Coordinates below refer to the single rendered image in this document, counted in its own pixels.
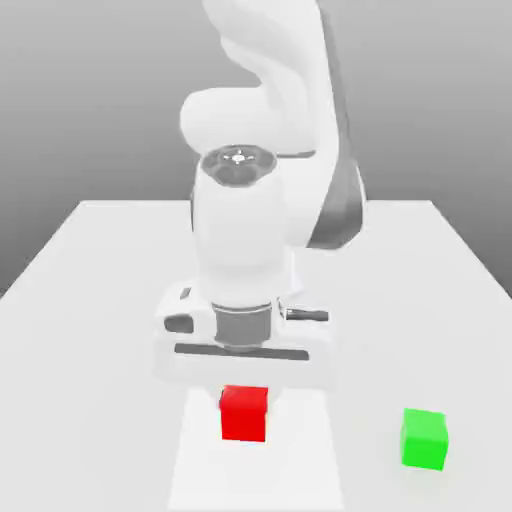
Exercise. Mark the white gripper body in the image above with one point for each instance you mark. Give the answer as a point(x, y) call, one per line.
point(244, 370)

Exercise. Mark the small red cube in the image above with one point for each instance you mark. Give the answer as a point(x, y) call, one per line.
point(243, 416)

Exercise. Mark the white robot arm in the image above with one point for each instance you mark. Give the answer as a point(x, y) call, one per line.
point(240, 224)

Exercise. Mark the small green cube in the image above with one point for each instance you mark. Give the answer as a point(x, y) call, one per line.
point(424, 440)

